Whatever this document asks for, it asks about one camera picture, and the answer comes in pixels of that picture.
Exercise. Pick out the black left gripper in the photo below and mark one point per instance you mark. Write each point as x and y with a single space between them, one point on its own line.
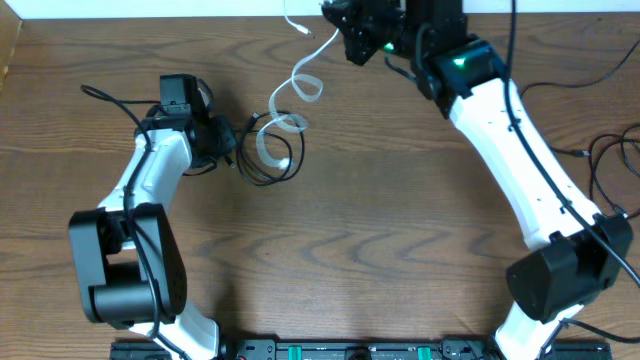
228 139

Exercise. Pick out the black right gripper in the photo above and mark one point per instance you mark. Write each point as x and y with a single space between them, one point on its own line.
351 18

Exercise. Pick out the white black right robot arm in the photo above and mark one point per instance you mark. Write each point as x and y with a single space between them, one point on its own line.
575 251

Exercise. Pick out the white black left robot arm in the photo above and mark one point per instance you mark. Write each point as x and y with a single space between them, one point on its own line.
130 273

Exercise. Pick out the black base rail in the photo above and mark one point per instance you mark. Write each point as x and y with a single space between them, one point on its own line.
445 349

